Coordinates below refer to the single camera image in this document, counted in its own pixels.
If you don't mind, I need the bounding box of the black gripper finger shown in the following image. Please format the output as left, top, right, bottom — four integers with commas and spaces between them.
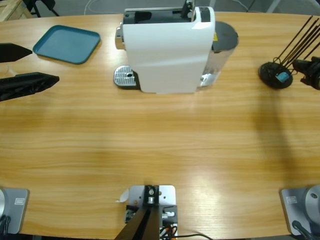
299, 74, 320, 91
0, 72, 60, 102
0, 42, 34, 64
292, 56, 320, 76

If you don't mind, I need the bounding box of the blue coffee capsule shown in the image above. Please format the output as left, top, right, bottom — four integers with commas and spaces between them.
276, 71, 291, 83

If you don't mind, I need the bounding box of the white capsule coffee machine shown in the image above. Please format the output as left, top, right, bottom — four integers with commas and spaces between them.
113, 0, 240, 96

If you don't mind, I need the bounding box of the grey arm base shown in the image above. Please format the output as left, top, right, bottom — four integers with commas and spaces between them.
0, 187, 30, 235
279, 184, 320, 236

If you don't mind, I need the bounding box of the black capsule holder with rods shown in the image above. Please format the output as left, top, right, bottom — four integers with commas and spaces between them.
258, 15, 320, 90

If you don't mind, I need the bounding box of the wooden crate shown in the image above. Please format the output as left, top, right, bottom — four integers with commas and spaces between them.
0, 0, 33, 22

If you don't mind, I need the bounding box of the teal plastic tray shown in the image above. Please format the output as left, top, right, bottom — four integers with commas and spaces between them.
32, 24, 102, 66

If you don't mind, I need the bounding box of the grey metal pole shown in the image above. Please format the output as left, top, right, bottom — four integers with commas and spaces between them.
265, 0, 281, 13

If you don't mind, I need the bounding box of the white paper tab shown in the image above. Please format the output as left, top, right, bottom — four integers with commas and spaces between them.
114, 189, 130, 204

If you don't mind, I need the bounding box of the black chair frame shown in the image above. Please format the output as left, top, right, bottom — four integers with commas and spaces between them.
24, 0, 61, 18

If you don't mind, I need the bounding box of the white floor cable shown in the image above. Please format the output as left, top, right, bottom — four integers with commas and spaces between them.
83, 0, 126, 15

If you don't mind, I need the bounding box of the black base cable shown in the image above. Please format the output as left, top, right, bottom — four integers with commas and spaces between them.
0, 215, 11, 236
291, 219, 315, 240

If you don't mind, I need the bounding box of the black camera mount cable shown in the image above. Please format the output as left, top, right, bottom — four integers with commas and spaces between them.
174, 233, 213, 240

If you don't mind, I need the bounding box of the orange cable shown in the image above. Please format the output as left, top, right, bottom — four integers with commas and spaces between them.
159, 223, 177, 237

